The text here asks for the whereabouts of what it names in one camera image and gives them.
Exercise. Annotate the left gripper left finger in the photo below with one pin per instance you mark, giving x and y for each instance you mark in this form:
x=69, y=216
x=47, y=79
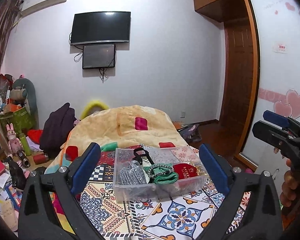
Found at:
x=82, y=167

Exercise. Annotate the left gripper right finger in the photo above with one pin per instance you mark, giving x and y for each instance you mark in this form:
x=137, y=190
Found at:
x=218, y=168

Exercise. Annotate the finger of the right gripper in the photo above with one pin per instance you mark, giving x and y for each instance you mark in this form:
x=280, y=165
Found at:
x=276, y=119
x=271, y=135

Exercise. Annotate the red velvet drawstring pouch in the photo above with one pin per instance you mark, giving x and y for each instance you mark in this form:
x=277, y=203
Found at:
x=185, y=170

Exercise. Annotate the green knitted cloth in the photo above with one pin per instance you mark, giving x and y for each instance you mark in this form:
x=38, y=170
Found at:
x=161, y=174

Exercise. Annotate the right hand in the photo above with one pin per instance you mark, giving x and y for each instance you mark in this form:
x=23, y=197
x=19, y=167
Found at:
x=289, y=187

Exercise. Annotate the clothes pile on floor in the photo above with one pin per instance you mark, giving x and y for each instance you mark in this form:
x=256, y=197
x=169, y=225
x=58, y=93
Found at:
x=189, y=132

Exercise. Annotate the red cylinder can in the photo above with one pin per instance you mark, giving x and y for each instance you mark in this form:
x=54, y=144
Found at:
x=40, y=158

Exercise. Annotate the dark purple garment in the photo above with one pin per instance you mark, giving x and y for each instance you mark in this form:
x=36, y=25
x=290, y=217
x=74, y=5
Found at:
x=56, y=130

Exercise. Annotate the clear plastic storage box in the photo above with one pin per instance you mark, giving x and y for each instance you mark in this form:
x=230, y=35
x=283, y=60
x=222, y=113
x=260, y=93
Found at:
x=172, y=155

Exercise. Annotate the colourful patchwork tablecloth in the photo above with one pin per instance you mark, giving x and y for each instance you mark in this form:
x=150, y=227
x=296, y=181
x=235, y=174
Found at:
x=181, y=217

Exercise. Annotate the beige fleece blanket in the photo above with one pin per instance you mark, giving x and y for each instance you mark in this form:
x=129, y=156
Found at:
x=123, y=127

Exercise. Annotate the wooden door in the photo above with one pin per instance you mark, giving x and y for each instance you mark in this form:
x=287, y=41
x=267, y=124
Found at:
x=238, y=75

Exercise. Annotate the green bottle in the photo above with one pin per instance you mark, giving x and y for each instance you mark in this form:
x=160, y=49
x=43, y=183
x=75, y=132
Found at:
x=25, y=144

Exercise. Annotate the pink rabbit figurine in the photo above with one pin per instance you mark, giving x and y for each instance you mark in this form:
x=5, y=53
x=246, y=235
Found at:
x=13, y=141

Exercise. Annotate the green cardboard box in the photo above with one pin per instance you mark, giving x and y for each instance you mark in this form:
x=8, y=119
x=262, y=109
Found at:
x=22, y=121

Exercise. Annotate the green dinosaur plush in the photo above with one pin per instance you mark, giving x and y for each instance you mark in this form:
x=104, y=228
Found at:
x=23, y=91

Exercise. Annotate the white wardrobe sliding door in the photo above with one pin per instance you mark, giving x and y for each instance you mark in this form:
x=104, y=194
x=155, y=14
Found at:
x=278, y=29

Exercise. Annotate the small wall monitor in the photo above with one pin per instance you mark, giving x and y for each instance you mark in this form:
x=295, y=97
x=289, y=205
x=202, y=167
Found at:
x=99, y=56

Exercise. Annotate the wall mounted television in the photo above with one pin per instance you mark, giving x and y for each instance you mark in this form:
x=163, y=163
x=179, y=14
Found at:
x=101, y=27

